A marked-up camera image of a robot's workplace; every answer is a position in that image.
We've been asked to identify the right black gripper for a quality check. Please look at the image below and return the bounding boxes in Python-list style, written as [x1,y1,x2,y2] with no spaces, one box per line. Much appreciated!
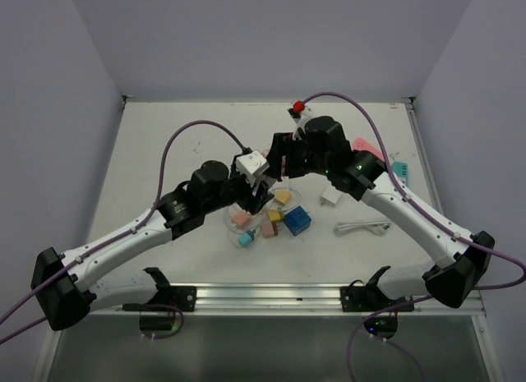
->
[264,131,332,178]

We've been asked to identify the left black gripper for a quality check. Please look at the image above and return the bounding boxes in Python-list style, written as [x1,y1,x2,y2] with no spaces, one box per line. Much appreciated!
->
[203,154,274,214]

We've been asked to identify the orange-pink charger plug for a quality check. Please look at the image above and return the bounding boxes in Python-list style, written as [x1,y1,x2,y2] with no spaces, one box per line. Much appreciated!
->
[231,211,251,229]

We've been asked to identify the yellow usb charger plug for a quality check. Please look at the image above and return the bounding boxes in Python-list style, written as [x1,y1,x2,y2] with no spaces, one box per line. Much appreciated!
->
[268,209,284,224]

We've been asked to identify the thin coloured cables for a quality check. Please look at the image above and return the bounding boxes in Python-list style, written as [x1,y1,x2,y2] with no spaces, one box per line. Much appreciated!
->
[222,184,305,250]

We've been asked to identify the beige usb charger plug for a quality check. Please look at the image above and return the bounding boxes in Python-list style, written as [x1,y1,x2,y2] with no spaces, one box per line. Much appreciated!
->
[261,221,279,238]

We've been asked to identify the teal usb charger plug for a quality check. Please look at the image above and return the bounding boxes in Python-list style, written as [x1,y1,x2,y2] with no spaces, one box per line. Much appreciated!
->
[238,230,256,248]

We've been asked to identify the white usb charger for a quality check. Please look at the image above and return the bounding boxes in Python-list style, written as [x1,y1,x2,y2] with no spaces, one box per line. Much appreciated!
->
[320,186,342,207]

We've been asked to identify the blue cube socket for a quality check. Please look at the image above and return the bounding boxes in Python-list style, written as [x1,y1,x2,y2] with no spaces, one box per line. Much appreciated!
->
[284,205,311,237]

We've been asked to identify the pink triangular power strip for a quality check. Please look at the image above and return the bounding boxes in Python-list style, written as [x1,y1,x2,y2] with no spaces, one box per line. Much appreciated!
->
[353,137,383,159]

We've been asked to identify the white power cord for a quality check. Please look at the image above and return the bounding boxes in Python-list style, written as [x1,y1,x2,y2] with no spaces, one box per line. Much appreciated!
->
[335,220,392,237]

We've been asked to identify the teal power strip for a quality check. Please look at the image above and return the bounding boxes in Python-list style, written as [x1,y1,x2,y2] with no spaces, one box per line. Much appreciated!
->
[391,161,408,185]

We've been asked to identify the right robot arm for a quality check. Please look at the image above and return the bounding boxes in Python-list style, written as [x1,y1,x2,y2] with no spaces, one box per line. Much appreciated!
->
[266,116,495,311]

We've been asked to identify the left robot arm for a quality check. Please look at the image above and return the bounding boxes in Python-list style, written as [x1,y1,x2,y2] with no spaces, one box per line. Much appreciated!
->
[30,152,273,331]

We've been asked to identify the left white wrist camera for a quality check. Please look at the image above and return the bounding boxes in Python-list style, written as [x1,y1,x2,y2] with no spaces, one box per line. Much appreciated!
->
[234,150,270,186]

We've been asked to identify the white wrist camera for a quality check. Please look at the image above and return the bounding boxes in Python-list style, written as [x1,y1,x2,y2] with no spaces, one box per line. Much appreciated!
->
[288,100,316,140]
[234,150,270,186]

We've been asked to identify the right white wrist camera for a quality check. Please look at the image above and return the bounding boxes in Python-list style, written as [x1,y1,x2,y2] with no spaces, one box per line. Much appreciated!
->
[288,100,316,140]

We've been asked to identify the aluminium front rail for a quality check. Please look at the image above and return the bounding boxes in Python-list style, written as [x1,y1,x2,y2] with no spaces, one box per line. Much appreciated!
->
[85,282,486,317]

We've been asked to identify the aluminium rail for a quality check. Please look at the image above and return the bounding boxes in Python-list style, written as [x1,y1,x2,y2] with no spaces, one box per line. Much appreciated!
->
[85,282,486,317]
[401,97,444,213]

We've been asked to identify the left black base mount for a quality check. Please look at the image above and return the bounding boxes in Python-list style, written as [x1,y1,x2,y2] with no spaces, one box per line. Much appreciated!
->
[122,267,197,312]

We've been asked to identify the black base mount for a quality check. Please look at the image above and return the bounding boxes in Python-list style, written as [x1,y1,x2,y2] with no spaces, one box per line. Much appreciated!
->
[339,265,423,312]
[122,267,197,312]

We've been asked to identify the aluminium right side rail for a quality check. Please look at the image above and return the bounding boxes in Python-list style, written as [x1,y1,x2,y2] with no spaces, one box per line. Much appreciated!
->
[401,97,444,213]

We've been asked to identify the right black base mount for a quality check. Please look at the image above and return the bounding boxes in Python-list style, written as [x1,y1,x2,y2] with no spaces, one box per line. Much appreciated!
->
[339,265,423,312]

